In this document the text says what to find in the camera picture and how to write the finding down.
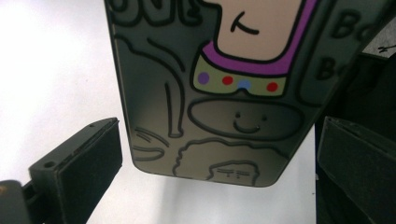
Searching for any cartoon print phone case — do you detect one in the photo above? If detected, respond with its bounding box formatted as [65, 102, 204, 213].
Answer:
[104, 0, 396, 189]

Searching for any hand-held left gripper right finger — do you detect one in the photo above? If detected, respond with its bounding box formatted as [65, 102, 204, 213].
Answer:
[315, 116, 396, 224]

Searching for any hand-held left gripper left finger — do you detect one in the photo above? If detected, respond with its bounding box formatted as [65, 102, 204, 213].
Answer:
[28, 117, 123, 224]

